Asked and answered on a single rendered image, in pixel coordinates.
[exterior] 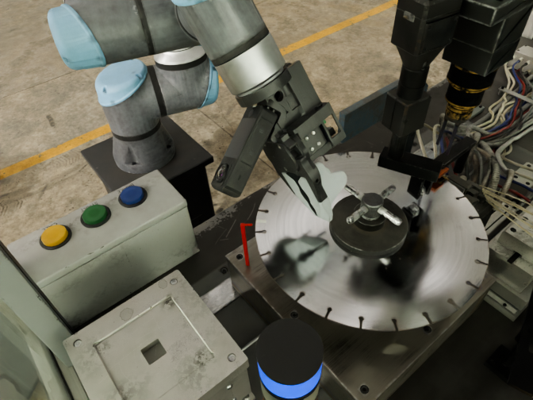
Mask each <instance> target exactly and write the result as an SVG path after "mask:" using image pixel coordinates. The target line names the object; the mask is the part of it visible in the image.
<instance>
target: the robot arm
mask: <svg viewBox="0 0 533 400"><path fill-rule="evenodd" d="M63 3H64V4H62V5H61V6H59V7H55V8H51V9H50V10H49V11H48V23H49V27H50V30H51V33H52V37H53V39H54V41H55V44H56V47H57V49H58V51H59V54H60V56H61V58H62V60H63V61H64V63H65V64H66V65H67V66H68V67H69V68H70V69H73V70H82V69H91V68H96V67H105V66H106V65H108V64H110V65H109V66H108V67H106V68H105V69H103V71H102V72H100V73H99V75H98V77H97V78H96V81H95V89H96V91H97V94H98V101H99V103H100V104H101V105H102V108H103V111H104V113H105V116H106V119H107V121H108V123H109V127H110V129H111V131H112V134H113V158H114V159H115V162H116V164H117V166H118V167H119V168H120V169H121V170H122V171H126V172H128V173H133V174H143V173H148V172H152V171H154V170H158V169H160V168H161V167H163V166H165V165H166V164H168V163H169V162H170V161H171V159H172V158H173V156H174V153H175V146H174V141H173V139H172V137H171V135H170V134H169V132H168V131H167V130H166V129H165V127H164V126H163V124H162V123H161V120H160V117H165V116H168V115H172V114H175V113H181V112H184V111H187V110H193V109H200V108H202V107H203V106H207V105H211V104H213V103H214V102H215V101H216V100H217V97H218V93H219V79H218V73H219V75H220V77H221V78H222V79H223V81H224V83H225V85H226V87H227V88H228V89H229V91H230V93H231V94H232V95H235V98H236V100H237V102H238V103H239V104H240V106H241V107H242V108H245V107H247V109H246V111H245V113H244V115H243V117H242V119H241V121H240V124H239V126H238V128H237V130H236V132H235V134H234V136H233V138H232V140H231V143H230V145H229V146H228V149H227V151H226V153H225V154H224V157H223V159H222V161H221V163H220V165H219V167H218V168H217V170H216V172H215V175H214V176H213V181H212V182H211V185H212V187H213V188H214V189H215V190H218V191H220V192H221V193H223V194H226V195H228V196H231V197H233V198H238V197H239V196H240V195H241V194H242V192H243V189H244V188H245V186H246V184H247V181H248V179H249V177H250V175H251V173H252V170H253V168H254V166H255V164H256V162H257V160H258V158H259V155H260V153H261V151H262V150H263V151H264V152H265V154H266V157H267V158H268V159H269V161H270V162H271V163H272V164H273V166H274V169H275V170H276V172H277V173H278V174H279V176H280V177H281V178H282V180H283V181H284V182H285V183H286V185H287V186H288V187H289V188H290V189H291V190H292V192H293V193H294V194H295V195H296V196H297V197H298V198H299V199H300V200H301V202H302V203H303V204H304V205H305V206H306V207H307V208H308V209H309V210H310V211H311V212H312V213H313V214H314V215H315V216H317V217H319V218H321V219H323V220H325V221H328V222H330V221H331V220H332V216H333V213H332V203H333V202H334V200H335V199H336V197H337V196H338V194H339V193H340V191H341V190H342V189H343V187H344V186H345V185H346V183H347V176H346V174H345V173H344V171H335V172H332V173H331V172H330V171H329V169H328V168H326V167H325V166H324V165H323V164H322V163H319V162H316V163H314V162H313V161H314V160H315V159H316V158H318V157H319V156H323V155H324V154H325V153H326V152H327V151H329V150H330V149H331V148H332V147H335V146H336V145H337V144H338V143H340V142H341V141H342V140H343V139H344V138H346V137H347V136H346V134H345V132H344V131H343V128H342V126H341V124H340V123H339V120H338V118H337V116H336V114H335V112H334V110H333V108H332V106H331V104H330V102H322V101H321V100H320V99H319V97H318V95H317V93H316V91H315V89H314V87H313V85H312V83H311V81H310V80H309V77H308V76H307V74H306V72H305V69H304V68H303V66H302V64H301V61H300V60H296V61H295V62H293V63H286V61H285V59H284V58H283V56H282V54H281V52H280V50H279V48H278V46H277V45H276V43H275V41H274V38H273V37H272V35H271V33H270V32H269V30H268V28H267V26H266V24H265V22H264V20H263V18H262V17H261V15H260V13H259V11H258V9H257V7H256V5H255V3H254V2H253V0H63ZM152 55H154V61H155V64H153V65H149V66H146V65H145V64H144V62H142V61H141V60H137V59H136V58H140V57H145V56H152ZM133 59H134V60H133ZM254 104H257V106H253V105H254ZM330 115H332V117H333V119H334V121H335V123H336V125H337V127H338V129H339V132H338V133H337V134H336V135H335V136H334V137H332V136H333V135H334V134H335V133H336V131H335V130H334V129H333V127H326V125H325V123H326V121H325V119H326V118H327V117H328V116H330Z"/></svg>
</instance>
